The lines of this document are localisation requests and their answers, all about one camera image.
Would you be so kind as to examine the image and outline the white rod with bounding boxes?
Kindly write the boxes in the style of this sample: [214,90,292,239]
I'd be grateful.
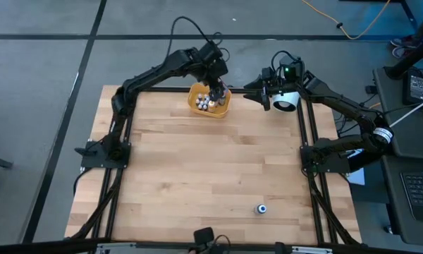
[389,93,423,128]

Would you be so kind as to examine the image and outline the yellow plastic bin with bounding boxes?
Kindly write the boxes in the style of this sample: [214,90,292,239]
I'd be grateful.
[187,81,233,119]

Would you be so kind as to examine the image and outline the silver aluminium bracket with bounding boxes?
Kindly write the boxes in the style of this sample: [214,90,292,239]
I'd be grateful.
[291,246,334,254]
[95,242,137,254]

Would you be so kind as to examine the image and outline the black gantry crossbar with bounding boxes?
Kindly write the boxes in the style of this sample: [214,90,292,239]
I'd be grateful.
[0,238,423,254]

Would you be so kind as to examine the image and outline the black desk with power supply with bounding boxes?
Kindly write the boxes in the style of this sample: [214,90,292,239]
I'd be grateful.
[372,66,423,159]

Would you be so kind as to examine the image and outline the yellow floor extension cable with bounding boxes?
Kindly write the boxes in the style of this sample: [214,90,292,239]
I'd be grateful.
[301,0,392,40]

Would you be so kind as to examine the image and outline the black desk with laptop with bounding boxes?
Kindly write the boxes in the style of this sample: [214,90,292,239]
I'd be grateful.
[379,155,423,248]

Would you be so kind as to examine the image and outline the person's shoe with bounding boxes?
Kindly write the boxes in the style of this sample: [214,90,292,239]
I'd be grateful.
[391,47,415,59]
[390,37,419,49]

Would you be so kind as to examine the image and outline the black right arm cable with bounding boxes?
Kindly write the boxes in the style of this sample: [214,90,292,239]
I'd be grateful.
[270,50,299,71]

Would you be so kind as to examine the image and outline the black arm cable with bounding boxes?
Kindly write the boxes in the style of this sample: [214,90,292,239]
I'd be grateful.
[270,50,299,71]
[165,16,230,63]

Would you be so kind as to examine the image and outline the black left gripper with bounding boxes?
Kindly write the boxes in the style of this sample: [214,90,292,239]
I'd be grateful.
[200,56,230,106]

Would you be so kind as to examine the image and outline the white cylindrical lamp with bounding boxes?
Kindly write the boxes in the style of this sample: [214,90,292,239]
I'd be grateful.
[271,90,302,113]

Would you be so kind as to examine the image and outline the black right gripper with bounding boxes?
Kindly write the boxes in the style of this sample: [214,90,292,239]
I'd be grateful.
[243,56,306,111]

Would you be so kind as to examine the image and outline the black diagonal pole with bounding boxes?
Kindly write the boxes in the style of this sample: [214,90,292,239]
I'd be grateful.
[386,42,423,80]

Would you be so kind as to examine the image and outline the black aluminium table frame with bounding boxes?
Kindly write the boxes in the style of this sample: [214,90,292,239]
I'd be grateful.
[68,78,362,248]

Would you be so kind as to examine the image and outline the white paper sheet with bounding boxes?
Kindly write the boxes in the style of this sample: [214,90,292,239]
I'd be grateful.
[347,167,366,187]

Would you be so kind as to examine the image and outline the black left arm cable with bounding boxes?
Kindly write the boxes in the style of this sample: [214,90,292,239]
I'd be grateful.
[165,16,230,63]

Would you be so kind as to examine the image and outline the small black camera device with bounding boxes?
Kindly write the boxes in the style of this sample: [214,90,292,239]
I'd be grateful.
[192,226,216,250]

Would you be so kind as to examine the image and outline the black labelled power supply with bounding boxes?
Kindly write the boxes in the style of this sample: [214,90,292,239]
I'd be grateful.
[403,70,423,106]

